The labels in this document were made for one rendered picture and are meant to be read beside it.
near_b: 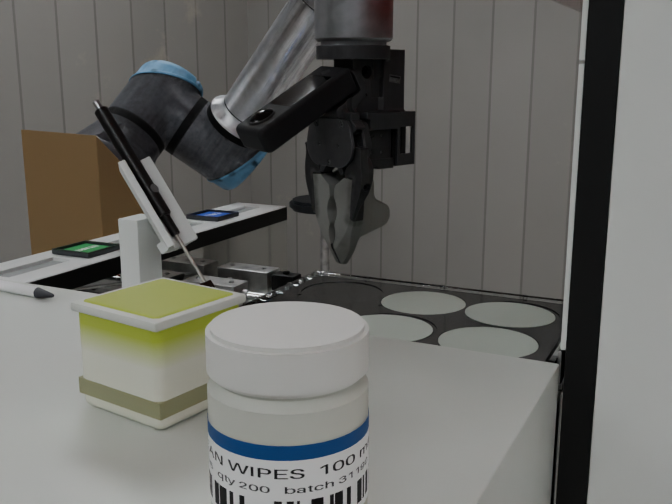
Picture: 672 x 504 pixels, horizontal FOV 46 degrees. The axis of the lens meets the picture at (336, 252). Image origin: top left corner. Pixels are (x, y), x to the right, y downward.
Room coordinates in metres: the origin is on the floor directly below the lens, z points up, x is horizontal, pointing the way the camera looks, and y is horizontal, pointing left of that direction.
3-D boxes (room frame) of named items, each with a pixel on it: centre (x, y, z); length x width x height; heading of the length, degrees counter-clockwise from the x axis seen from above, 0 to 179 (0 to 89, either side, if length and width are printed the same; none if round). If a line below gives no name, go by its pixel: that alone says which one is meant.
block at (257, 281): (1.05, 0.12, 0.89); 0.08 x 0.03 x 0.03; 64
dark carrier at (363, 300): (0.81, -0.06, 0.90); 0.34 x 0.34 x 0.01; 64
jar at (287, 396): (0.32, 0.02, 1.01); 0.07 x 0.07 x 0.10
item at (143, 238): (0.64, 0.15, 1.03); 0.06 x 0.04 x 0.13; 64
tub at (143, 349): (0.46, 0.11, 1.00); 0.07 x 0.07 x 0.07; 55
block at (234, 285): (0.98, 0.16, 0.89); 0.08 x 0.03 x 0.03; 64
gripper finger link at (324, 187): (0.80, -0.01, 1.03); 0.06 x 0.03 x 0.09; 128
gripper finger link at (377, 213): (0.78, -0.03, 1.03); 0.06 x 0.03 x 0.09; 128
